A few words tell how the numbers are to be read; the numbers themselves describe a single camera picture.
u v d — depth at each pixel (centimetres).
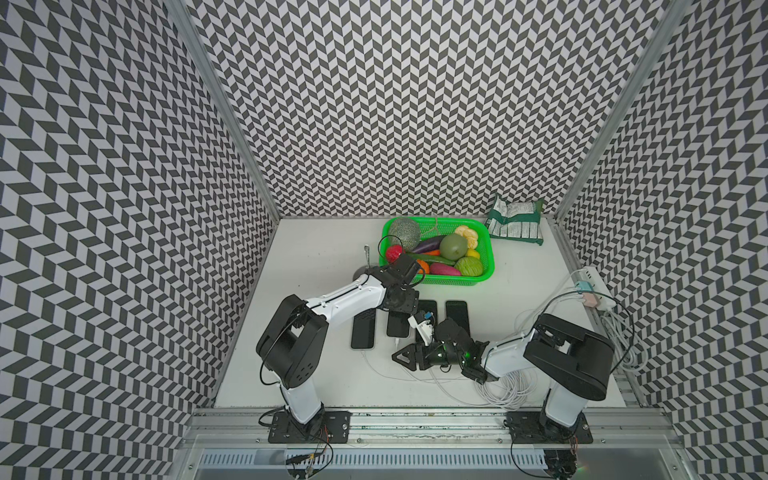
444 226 104
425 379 81
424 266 99
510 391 78
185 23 72
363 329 88
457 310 92
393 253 101
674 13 67
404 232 98
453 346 67
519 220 108
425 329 79
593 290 96
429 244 102
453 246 99
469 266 94
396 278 68
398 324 86
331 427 72
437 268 97
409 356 75
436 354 74
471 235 105
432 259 101
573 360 47
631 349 87
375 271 65
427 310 79
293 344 46
